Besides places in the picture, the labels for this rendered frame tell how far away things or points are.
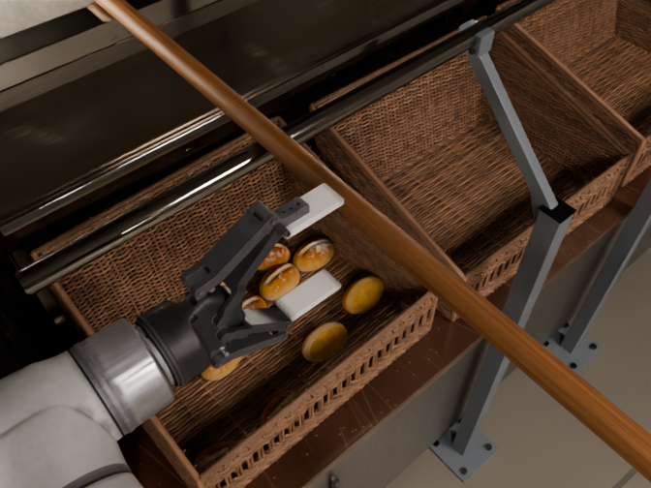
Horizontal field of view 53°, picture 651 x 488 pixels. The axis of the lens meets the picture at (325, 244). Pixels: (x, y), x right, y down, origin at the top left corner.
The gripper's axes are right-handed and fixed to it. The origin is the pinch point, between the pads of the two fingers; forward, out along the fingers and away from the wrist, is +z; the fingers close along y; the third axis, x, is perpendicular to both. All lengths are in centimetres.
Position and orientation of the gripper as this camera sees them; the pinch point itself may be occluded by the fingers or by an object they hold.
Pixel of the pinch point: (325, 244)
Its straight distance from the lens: 67.3
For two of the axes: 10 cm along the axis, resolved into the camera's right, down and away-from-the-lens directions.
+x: 6.4, 5.9, -4.9
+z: 7.6, -5.0, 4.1
